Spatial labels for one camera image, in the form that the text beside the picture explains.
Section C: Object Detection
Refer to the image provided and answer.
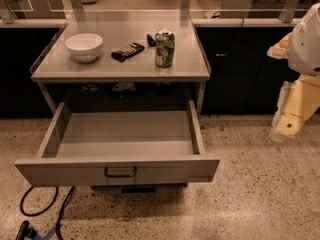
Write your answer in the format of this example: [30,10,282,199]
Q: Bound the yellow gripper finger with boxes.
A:
[270,74,320,140]
[267,34,291,59]

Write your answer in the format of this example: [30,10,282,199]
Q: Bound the green soda can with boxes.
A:
[155,28,175,67]

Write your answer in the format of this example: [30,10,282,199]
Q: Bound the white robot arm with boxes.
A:
[267,3,320,142]

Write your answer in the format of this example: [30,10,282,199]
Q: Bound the grey open top drawer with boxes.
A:
[15,101,219,187]

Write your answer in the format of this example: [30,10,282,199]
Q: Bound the blue snack bag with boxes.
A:
[147,34,156,47]

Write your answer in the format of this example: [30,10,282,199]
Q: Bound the grey metal cabinet table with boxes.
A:
[31,11,210,113]

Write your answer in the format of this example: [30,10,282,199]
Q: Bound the dark chocolate bar wrapper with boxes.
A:
[111,43,145,62]

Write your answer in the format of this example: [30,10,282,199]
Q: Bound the white ceramic bowl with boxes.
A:
[65,33,103,63]

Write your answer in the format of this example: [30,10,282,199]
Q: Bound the black plug on floor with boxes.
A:
[15,221,37,240]

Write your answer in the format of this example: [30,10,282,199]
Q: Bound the black drawer handle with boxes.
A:
[104,166,137,178]

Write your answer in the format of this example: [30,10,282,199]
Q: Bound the black floor cable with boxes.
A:
[19,185,76,240]

